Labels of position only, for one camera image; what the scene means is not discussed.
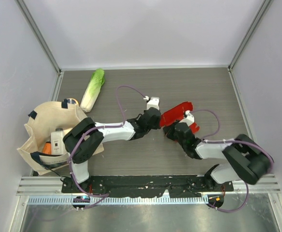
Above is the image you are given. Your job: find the red paper box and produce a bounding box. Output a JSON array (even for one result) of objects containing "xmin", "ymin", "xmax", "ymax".
[{"xmin": 160, "ymin": 101, "xmax": 200, "ymax": 133}]

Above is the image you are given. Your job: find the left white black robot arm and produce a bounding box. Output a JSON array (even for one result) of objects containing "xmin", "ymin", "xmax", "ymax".
[{"xmin": 63, "ymin": 107, "xmax": 161, "ymax": 193}]

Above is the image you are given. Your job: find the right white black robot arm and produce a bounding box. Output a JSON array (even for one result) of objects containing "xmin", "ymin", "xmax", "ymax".
[{"xmin": 163, "ymin": 122, "xmax": 274, "ymax": 191}]

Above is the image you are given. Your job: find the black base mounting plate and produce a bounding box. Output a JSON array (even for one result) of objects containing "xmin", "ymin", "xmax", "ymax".
[{"xmin": 61, "ymin": 174, "xmax": 235, "ymax": 199}]

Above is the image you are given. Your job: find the napa cabbage toy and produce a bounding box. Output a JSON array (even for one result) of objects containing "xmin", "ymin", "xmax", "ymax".
[{"xmin": 80, "ymin": 69, "xmax": 105, "ymax": 113}]

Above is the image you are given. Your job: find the orange white item behind bag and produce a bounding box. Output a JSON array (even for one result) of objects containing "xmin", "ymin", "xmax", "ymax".
[{"xmin": 64, "ymin": 98, "xmax": 79, "ymax": 105}]

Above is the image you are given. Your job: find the white bottle in bag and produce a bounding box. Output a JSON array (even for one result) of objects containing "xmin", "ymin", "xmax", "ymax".
[{"xmin": 50, "ymin": 128, "xmax": 67, "ymax": 155}]

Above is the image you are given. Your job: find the orange item in bag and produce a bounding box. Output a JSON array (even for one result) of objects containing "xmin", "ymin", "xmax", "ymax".
[{"xmin": 42, "ymin": 141, "xmax": 52, "ymax": 155}]

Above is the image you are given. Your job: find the beige printed tote bag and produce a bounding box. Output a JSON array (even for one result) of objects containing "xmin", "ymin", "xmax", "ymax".
[{"xmin": 15, "ymin": 98, "xmax": 105, "ymax": 176}]

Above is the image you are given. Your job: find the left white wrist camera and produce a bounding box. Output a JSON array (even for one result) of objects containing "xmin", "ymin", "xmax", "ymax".
[{"xmin": 143, "ymin": 96, "xmax": 160, "ymax": 110}]

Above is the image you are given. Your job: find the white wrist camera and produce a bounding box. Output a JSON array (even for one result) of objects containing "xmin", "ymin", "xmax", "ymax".
[
  {"xmin": 180, "ymin": 110, "xmax": 195, "ymax": 126},
  {"xmin": 143, "ymin": 96, "xmax": 160, "ymax": 110}
]

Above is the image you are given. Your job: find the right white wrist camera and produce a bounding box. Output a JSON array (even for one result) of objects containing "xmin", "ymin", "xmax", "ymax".
[{"xmin": 180, "ymin": 110, "xmax": 195, "ymax": 126}]

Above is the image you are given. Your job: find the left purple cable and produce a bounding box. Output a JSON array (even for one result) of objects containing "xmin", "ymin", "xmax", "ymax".
[{"xmin": 67, "ymin": 85, "xmax": 149, "ymax": 209}]

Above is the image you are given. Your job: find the white slotted cable duct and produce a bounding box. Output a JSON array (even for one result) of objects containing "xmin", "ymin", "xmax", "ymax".
[{"xmin": 28, "ymin": 195, "xmax": 208, "ymax": 205}]

